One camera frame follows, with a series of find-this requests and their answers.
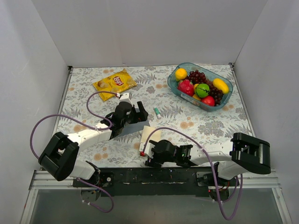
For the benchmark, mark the purple grape bunch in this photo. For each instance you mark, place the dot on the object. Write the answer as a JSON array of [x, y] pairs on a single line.
[[197, 77]]

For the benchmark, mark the floral tablecloth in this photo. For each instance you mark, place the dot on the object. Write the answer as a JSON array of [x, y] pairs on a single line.
[[182, 123]]

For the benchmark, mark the red apple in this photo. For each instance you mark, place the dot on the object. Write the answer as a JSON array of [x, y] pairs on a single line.
[[208, 100]]

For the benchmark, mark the green ball fruit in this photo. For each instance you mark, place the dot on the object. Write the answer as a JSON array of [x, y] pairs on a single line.
[[202, 90]]

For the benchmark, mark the yellow lemon left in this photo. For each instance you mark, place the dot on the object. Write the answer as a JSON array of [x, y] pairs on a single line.
[[180, 74]]

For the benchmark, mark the green white glue stick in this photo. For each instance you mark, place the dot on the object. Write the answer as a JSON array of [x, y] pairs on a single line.
[[157, 112]]

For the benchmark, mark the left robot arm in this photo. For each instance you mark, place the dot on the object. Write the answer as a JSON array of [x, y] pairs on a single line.
[[59, 157]]

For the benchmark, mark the aluminium frame rail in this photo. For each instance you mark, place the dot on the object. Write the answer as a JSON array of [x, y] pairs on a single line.
[[44, 180]]

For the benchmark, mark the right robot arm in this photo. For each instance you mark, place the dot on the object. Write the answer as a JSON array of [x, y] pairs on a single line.
[[241, 154]]

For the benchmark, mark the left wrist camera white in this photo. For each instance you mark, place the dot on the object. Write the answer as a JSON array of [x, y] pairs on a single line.
[[125, 97]]

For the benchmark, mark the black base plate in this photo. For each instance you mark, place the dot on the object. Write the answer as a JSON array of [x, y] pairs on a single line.
[[196, 181]]

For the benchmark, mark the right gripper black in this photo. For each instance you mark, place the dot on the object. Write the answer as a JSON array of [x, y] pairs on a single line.
[[153, 156]]

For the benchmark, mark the teal plastic fruit basket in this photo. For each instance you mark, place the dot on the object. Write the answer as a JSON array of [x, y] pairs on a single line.
[[173, 84]]

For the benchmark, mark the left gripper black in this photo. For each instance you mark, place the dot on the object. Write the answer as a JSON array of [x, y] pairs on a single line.
[[136, 114]]

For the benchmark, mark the yellow Lays chips bag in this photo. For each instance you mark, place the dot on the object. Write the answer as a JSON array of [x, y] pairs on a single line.
[[115, 83]]

